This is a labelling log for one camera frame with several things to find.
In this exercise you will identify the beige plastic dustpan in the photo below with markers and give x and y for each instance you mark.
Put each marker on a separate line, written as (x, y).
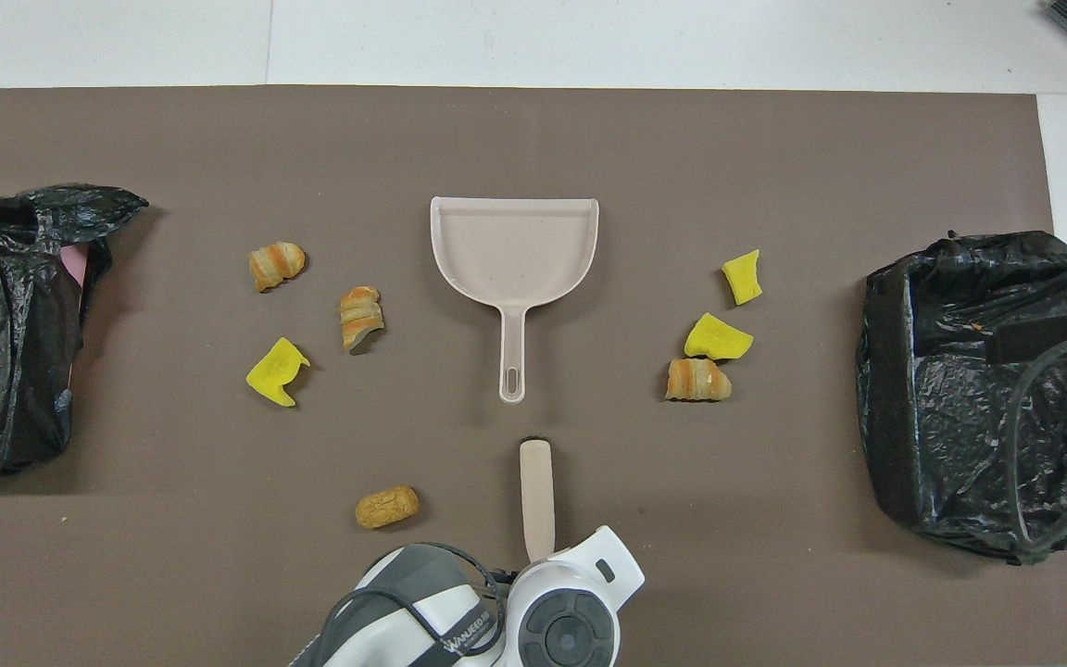
(515, 250)

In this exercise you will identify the beige hand brush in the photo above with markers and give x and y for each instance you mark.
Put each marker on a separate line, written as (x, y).
(537, 500)

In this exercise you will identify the toy croissant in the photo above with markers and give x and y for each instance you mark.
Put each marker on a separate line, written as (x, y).
(276, 266)
(697, 381)
(361, 318)

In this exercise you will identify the yellow sponge piece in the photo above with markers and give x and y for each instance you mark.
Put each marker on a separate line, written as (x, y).
(743, 280)
(276, 372)
(717, 339)

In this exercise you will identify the brown toy bread roll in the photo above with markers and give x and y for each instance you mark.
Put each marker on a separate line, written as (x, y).
(387, 508)

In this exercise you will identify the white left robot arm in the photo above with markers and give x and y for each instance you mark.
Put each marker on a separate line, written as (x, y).
(571, 593)

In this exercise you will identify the open bin with black liner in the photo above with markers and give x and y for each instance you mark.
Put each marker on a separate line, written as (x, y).
(960, 445)

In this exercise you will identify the pink plastic bin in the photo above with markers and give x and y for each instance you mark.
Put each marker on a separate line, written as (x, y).
(75, 264)

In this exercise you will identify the brown table mat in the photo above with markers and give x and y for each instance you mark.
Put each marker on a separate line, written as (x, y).
(589, 148)

